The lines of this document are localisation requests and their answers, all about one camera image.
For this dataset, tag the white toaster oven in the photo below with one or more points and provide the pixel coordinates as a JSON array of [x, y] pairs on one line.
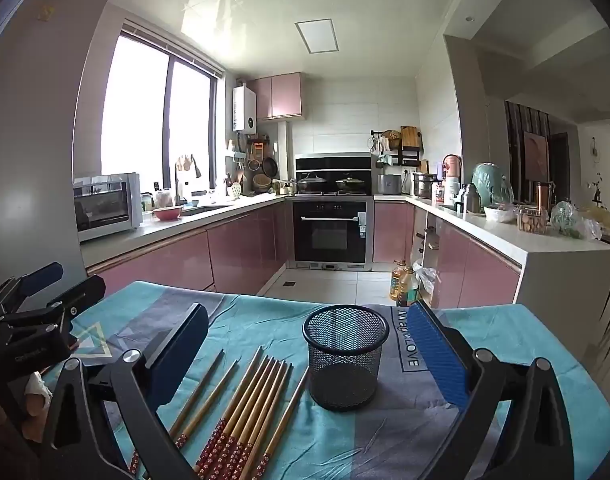
[[105, 205]]

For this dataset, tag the kitchen faucet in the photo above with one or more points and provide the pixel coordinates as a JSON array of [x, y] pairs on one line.
[[177, 185]]

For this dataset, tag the black frying pan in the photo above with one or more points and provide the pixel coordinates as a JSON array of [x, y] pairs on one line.
[[271, 167]]

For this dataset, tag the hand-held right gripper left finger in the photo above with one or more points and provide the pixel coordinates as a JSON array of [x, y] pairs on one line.
[[180, 355]]

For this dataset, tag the hanging cloth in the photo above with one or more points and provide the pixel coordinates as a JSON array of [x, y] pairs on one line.
[[187, 165]]

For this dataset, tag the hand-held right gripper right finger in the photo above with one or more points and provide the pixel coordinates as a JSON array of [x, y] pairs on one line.
[[435, 355]]

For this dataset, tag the black range hood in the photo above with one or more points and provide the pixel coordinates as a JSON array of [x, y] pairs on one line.
[[335, 164]]

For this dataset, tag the clear plastic cookie box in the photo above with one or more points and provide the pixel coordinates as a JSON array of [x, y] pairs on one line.
[[532, 221]]

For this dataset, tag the white water heater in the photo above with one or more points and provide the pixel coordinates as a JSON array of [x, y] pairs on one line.
[[244, 110]]

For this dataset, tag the steel thermos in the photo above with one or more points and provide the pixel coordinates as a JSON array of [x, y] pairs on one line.
[[471, 200]]

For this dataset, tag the copper tumbler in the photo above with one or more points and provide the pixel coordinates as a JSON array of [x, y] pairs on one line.
[[544, 195]]

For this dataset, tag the ceiling light panel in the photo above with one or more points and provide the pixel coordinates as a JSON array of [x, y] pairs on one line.
[[317, 36]]

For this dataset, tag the person's left hand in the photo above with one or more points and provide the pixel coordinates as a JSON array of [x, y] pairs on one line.
[[35, 402]]

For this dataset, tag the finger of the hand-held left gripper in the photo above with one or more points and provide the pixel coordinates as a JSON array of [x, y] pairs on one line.
[[85, 292], [40, 280]]

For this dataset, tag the pink base cabinets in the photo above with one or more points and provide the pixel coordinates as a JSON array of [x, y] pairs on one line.
[[235, 250], [480, 270]]

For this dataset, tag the bunch of wooden chopsticks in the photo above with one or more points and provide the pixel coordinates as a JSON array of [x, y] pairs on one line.
[[245, 410]]

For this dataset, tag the plastic bag of vegetables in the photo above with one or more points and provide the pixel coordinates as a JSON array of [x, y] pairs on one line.
[[567, 220]]

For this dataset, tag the framed wall painting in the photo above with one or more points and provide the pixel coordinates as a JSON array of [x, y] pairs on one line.
[[536, 157]]

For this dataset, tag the pink bowl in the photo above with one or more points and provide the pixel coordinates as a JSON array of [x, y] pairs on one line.
[[167, 214]]

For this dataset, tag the teal and grey tablecloth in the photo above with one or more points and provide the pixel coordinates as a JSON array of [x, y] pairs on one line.
[[265, 325]]

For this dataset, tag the black mesh cup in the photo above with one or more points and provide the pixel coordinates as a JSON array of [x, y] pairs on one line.
[[345, 370]]

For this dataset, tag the built-in black oven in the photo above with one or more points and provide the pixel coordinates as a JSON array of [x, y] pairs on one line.
[[330, 235]]

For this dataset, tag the pink kettle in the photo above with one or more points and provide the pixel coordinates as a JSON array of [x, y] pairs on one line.
[[452, 165]]

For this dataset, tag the pink wall cabinet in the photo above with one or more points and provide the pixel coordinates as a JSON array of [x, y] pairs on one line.
[[285, 95]]

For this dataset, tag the white bowl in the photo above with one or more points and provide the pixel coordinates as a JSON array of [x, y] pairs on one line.
[[500, 215]]

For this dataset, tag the wall clock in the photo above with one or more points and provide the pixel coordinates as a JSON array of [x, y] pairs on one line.
[[595, 149]]

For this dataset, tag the wall rack with cutting boards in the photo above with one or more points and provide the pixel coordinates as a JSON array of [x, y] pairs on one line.
[[410, 142]]

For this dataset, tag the kitchen window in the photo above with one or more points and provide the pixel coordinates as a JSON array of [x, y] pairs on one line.
[[135, 110]]

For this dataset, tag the black wok with lid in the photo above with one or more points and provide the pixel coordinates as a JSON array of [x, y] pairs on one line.
[[312, 184], [352, 184]]

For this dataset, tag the grey refrigerator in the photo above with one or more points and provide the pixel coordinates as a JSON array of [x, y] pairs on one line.
[[35, 135]]

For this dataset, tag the yellow oil bottle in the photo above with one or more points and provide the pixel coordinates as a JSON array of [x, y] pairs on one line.
[[397, 285], [409, 290]]

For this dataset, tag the steel stock pot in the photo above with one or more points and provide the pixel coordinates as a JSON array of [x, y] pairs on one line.
[[424, 186]]

